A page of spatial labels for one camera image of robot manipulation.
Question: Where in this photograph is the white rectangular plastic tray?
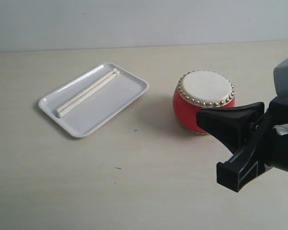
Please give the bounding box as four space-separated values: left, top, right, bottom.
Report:
38 62 149 138

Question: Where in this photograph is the small red drum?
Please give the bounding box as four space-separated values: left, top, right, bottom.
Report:
172 70 235 135

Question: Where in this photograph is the white wooden drumstick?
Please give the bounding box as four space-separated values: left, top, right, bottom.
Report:
57 71 120 118
56 68 118 113

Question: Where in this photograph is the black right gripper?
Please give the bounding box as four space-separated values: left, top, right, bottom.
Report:
196 97 288 192

